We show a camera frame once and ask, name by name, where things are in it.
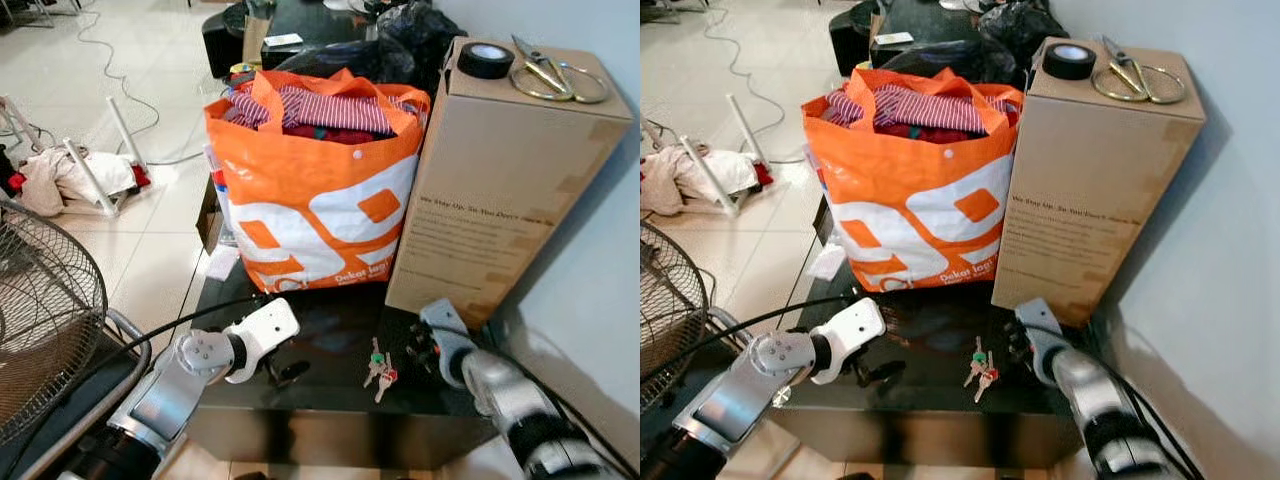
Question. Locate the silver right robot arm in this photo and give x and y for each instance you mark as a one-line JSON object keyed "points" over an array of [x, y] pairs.
{"points": [[1095, 395], [510, 395]]}

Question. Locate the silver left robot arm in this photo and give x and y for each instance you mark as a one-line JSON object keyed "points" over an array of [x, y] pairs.
{"points": [[165, 395], [745, 390]]}

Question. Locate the bunch of keys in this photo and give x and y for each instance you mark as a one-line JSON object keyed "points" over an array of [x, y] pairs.
{"points": [[982, 372], [381, 372]]}

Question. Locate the black glossy table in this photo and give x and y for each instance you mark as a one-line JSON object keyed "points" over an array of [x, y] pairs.
{"points": [[330, 420], [930, 420]]}

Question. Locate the tall brown cardboard box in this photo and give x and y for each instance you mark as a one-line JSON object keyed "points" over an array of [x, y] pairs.
{"points": [[1085, 190], [500, 190]]}

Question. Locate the orange white shopping bag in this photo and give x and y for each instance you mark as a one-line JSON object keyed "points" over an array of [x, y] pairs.
{"points": [[905, 200], [310, 200]]}

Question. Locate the dark red cloth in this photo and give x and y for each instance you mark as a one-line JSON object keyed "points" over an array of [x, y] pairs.
{"points": [[925, 131], [335, 132]]}

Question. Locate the white tube rack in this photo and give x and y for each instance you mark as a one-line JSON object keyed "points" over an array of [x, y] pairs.
{"points": [[88, 175], [712, 175]]}

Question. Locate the red white striped cloth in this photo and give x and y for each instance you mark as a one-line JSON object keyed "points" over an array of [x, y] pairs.
{"points": [[925, 108], [335, 110]]}

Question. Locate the beige clothes pile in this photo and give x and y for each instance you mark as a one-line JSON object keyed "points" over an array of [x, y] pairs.
{"points": [[675, 175], [55, 178]]}

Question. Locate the black tape roll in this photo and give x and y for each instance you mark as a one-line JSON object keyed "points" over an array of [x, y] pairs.
{"points": [[1068, 66], [485, 65]]}

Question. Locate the black garbage bag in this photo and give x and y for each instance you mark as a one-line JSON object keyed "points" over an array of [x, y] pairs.
{"points": [[1010, 30], [405, 40]]}

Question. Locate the small white flat box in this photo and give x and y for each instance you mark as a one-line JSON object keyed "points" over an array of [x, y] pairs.
{"points": [[283, 40], [893, 40]]}

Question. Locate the black stool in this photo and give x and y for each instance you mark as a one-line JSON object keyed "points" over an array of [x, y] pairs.
{"points": [[222, 40], [848, 38]]}

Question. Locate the brown paper bag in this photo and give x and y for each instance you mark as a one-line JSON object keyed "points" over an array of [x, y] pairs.
{"points": [[256, 35], [876, 25]]}

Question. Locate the dark glass table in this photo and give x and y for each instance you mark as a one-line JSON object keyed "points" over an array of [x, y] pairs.
{"points": [[930, 20], [320, 25]]}

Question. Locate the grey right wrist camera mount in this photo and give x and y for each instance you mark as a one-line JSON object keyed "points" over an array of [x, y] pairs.
{"points": [[1038, 335], [447, 335]]}

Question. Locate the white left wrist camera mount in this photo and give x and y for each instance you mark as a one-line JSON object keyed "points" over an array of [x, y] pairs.
{"points": [[265, 328], [852, 328]]}

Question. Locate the grey metal tube frame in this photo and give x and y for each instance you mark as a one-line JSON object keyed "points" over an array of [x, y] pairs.
{"points": [[138, 345], [728, 322]]}

